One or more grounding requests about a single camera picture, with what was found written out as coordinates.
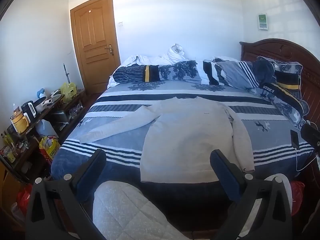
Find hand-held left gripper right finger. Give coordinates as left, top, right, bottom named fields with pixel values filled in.
left=210, top=149, right=293, bottom=240

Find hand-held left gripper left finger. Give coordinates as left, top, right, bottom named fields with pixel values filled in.
left=25, top=149, right=108, bottom=240

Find cream knit sweater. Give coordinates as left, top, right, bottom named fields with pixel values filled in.
left=79, top=96, right=255, bottom=183

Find black smartphone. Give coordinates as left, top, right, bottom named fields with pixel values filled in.
left=290, top=129, right=299, bottom=148

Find blue striped bed cover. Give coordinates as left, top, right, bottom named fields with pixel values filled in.
left=50, top=80, right=315, bottom=205

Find red and yellow bag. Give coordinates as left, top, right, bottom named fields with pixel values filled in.
left=39, top=135, right=61, bottom=165

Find person's white quilted trousers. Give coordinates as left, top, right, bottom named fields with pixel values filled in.
left=92, top=174, right=293, bottom=240

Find red plastic bag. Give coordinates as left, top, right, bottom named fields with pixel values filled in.
left=16, top=184, right=33, bottom=215
left=290, top=180, right=306, bottom=215

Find clear water jug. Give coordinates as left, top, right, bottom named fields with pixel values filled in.
left=36, top=119, right=58, bottom=138

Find dark wooden side table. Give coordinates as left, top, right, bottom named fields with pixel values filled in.
left=0, top=90, right=87, bottom=180

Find dark blue cloth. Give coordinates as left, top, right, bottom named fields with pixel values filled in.
left=252, top=60, right=275, bottom=84

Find white pan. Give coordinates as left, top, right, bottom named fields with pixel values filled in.
left=32, top=96, right=55, bottom=113

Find yellow plastic bag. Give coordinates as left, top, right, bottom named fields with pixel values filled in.
left=60, top=82, right=77, bottom=102

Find yellow kettle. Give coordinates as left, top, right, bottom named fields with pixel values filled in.
left=10, top=112, right=30, bottom=133

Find dark wooden headboard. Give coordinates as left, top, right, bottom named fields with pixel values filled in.
left=239, top=38, right=320, bottom=122

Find blue patterned rolled duvet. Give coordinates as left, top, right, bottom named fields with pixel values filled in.
left=112, top=60, right=260, bottom=89

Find white bedding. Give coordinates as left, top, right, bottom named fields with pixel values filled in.
left=107, top=44, right=240, bottom=88

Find wooden door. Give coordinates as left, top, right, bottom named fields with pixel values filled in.
left=70, top=0, right=122, bottom=96

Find white wall panel green screen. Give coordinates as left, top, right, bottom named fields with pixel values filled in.
left=258, top=13, right=268, bottom=30

